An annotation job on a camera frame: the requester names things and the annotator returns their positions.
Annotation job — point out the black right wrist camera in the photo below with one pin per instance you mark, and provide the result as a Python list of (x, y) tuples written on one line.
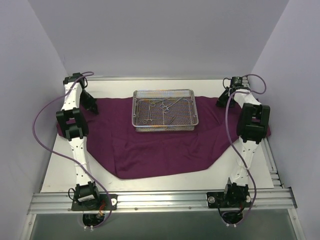
[(235, 81)]

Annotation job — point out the aluminium right side rail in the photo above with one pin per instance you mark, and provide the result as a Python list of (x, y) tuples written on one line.
[(268, 156)]

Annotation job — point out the steel forceps right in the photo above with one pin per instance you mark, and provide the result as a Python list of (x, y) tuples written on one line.
[(166, 107)]

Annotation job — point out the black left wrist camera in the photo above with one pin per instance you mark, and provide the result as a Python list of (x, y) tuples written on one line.
[(74, 77)]

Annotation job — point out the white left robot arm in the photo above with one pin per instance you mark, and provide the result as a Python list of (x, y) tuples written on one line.
[(74, 129)]

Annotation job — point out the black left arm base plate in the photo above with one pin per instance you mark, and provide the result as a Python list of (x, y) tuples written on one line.
[(104, 202)]

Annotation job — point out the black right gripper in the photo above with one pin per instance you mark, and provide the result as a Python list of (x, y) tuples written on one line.
[(225, 98)]

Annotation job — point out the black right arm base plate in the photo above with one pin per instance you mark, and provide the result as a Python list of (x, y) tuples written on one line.
[(219, 199)]

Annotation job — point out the steel forceps centre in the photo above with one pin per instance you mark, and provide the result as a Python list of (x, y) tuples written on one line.
[(153, 103)]

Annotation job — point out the aluminium front frame rail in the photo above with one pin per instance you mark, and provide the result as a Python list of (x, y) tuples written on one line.
[(161, 201)]

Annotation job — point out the purple cloth wrap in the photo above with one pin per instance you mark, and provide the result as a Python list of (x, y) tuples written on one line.
[(127, 154)]

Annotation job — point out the steel forceps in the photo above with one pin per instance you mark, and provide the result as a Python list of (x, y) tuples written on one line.
[(153, 103), (166, 107)]

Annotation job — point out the steel surgical scissors left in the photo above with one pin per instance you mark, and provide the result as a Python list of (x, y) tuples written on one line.
[(149, 119)]

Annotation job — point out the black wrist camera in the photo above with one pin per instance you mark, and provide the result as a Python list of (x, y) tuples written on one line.
[(74, 77), (235, 81)]

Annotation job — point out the aluminium back rail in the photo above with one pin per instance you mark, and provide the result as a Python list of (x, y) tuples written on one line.
[(159, 78)]

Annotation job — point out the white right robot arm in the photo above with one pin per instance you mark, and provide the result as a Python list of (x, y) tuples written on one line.
[(252, 127)]

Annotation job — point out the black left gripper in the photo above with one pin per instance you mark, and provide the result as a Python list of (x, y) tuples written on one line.
[(86, 99)]

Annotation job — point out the wire mesh instrument tray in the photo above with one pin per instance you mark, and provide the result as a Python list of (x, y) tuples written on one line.
[(183, 115)]

